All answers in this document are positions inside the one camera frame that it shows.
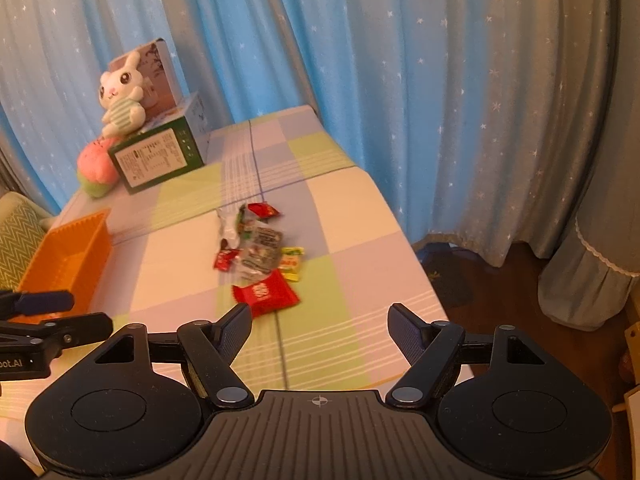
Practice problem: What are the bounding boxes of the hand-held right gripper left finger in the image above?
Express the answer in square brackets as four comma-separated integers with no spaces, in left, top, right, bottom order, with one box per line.
[92,304,253,409]

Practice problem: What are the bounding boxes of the white snack packet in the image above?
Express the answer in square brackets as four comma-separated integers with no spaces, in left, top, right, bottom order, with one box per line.
[216,208,241,251]

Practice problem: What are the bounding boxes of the small red snack packet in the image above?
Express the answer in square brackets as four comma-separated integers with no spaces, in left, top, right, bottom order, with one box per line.
[214,247,242,272]

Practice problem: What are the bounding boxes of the grey ruffled cloth cover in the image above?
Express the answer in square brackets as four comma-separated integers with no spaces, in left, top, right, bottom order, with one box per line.
[537,200,640,333]

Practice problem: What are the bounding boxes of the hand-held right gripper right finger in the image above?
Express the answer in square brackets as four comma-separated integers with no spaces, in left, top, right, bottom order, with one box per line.
[387,303,548,409]

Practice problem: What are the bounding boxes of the white printed cardboard box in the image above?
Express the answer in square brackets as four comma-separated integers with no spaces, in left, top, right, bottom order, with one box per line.
[145,92,211,151]

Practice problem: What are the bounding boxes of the blue star-print curtain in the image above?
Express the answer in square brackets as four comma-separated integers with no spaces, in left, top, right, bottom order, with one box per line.
[0,0,621,268]

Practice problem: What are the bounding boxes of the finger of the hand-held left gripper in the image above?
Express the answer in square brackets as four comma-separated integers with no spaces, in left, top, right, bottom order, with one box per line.
[0,312,114,356]
[0,288,76,319]

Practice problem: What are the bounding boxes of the white rabbit plush toy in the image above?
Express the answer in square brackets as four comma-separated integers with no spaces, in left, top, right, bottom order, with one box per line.
[97,50,148,138]

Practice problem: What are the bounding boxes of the pink green peach plush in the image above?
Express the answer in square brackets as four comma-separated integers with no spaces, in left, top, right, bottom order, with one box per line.
[76,136,121,197]

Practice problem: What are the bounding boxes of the pink picture cardboard box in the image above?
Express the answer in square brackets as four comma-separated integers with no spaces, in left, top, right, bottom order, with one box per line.
[109,37,183,111]

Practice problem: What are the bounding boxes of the green cardboard box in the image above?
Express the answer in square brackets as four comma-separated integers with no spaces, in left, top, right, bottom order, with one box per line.
[107,116,205,195]

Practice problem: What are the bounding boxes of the clear printed snack packet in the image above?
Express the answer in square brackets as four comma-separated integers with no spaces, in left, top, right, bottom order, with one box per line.
[235,224,285,283]

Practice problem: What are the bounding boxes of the large red snack packet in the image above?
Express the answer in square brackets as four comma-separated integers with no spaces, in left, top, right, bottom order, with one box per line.
[231,269,301,320]

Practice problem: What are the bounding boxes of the pastel checked tablecloth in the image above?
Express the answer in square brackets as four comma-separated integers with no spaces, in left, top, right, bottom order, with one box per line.
[0,105,473,418]

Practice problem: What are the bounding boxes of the yellow snack packet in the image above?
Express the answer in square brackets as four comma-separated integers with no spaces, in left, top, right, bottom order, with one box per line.
[279,246,306,283]

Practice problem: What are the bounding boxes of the dark slipper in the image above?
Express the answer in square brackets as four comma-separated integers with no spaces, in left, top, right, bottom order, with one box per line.
[417,242,473,306]

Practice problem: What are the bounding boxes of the red yellow-print snack packet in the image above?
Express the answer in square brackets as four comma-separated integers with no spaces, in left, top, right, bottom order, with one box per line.
[243,201,282,220]

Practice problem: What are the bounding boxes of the orange plastic basket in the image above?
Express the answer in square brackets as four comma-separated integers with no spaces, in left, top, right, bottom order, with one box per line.
[10,208,113,323]

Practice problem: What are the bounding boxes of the green zigzag cushion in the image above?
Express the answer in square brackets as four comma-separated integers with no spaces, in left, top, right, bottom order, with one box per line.
[0,191,56,291]

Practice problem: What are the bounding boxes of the light wooden furniture piece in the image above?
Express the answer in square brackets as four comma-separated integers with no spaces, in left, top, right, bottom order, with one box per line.
[612,310,640,413]

